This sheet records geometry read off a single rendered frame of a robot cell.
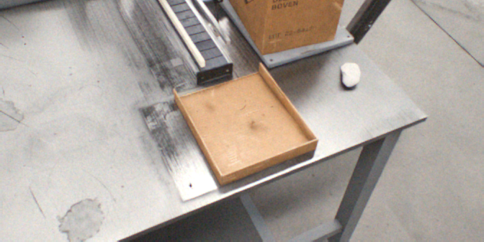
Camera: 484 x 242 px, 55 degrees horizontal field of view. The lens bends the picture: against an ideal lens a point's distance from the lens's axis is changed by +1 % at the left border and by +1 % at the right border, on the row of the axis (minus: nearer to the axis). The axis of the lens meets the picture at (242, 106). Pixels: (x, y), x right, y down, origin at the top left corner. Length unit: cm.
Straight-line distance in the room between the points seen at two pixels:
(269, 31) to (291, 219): 96
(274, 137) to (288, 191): 93
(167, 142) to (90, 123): 20
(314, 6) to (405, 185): 116
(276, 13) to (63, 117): 61
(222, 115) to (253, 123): 9
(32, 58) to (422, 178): 169
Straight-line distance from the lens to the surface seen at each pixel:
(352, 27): 197
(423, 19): 321
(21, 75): 141
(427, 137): 247
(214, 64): 128
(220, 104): 124
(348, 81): 133
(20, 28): 157
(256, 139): 116
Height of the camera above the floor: 174
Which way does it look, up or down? 48 degrees down
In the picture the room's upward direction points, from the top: 5 degrees clockwise
